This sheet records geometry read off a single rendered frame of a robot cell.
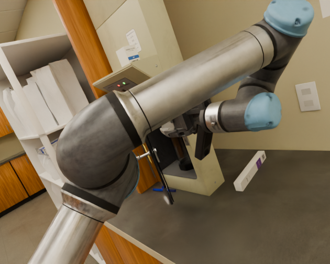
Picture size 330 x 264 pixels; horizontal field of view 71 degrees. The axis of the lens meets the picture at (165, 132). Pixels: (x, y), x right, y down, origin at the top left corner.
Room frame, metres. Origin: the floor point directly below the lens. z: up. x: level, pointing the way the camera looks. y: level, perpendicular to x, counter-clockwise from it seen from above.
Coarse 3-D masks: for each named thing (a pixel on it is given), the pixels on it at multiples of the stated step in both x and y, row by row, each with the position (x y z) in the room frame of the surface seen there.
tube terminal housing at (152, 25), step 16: (128, 0) 0.85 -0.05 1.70; (144, 0) 0.84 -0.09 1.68; (160, 0) 0.88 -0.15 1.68; (112, 16) 0.95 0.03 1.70; (128, 16) 0.88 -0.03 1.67; (144, 16) 0.82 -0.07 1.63; (160, 16) 0.86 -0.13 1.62; (112, 32) 0.99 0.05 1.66; (144, 32) 0.84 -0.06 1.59; (160, 32) 0.85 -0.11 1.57; (112, 48) 1.02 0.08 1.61; (144, 48) 0.86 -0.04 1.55; (160, 48) 0.83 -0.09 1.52; (176, 48) 0.88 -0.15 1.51; (112, 64) 1.06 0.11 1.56; (176, 64) 0.86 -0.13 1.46; (192, 144) 0.83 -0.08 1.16; (192, 160) 0.84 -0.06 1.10; (208, 160) 0.86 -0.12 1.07; (208, 176) 0.84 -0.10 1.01; (208, 192) 0.82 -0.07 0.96
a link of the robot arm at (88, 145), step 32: (288, 0) 0.40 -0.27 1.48; (256, 32) 0.39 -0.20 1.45; (288, 32) 0.38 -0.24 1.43; (192, 64) 0.37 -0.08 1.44; (224, 64) 0.37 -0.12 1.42; (256, 64) 0.38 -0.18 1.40; (128, 96) 0.35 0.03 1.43; (160, 96) 0.34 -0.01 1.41; (192, 96) 0.35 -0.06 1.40; (64, 128) 0.36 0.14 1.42; (96, 128) 0.32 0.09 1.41; (128, 128) 0.32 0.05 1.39; (64, 160) 0.33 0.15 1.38; (96, 160) 0.32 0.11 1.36
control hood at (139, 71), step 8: (152, 56) 0.81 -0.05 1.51; (128, 64) 0.76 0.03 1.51; (136, 64) 0.76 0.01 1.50; (144, 64) 0.78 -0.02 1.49; (152, 64) 0.80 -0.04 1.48; (160, 64) 0.82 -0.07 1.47; (120, 72) 0.82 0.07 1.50; (128, 72) 0.80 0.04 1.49; (136, 72) 0.78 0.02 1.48; (144, 72) 0.77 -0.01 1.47; (152, 72) 0.79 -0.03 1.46; (160, 72) 0.81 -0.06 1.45; (104, 80) 0.92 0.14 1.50; (112, 80) 0.90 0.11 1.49; (136, 80) 0.84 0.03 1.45; (144, 80) 0.82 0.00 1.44
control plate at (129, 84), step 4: (120, 80) 0.87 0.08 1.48; (124, 80) 0.86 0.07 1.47; (128, 80) 0.85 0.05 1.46; (112, 84) 0.93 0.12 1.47; (116, 84) 0.92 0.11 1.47; (120, 84) 0.91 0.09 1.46; (124, 84) 0.90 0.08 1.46; (128, 84) 0.89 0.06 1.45; (132, 84) 0.88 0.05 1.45; (136, 84) 0.87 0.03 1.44; (104, 88) 0.99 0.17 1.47; (108, 88) 0.98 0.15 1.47; (112, 88) 0.97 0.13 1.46; (116, 88) 0.95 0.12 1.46; (120, 88) 0.94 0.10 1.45; (124, 88) 0.93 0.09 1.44; (128, 88) 0.92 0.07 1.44
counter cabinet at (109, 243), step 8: (104, 232) 1.15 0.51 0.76; (112, 232) 1.03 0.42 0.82; (96, 240) 1.40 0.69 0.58; (104, 240) 1.23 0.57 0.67; (112, 240) 1.10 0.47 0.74; (120, 240) 0.98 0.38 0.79; (104, 248) 1.31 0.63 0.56; (112, 248) 1.16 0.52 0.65; (120, 248) 1.03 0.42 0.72; (128, 248) 0.93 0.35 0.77; (136, 248) 0.85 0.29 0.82; (104, 256) 1.41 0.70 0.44; (112, 256) 1.23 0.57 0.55; (120, 256) 1.09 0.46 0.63; (128, 256) 0.98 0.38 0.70; (136, 256) 0.89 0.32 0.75; (144, 256) 0.82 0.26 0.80
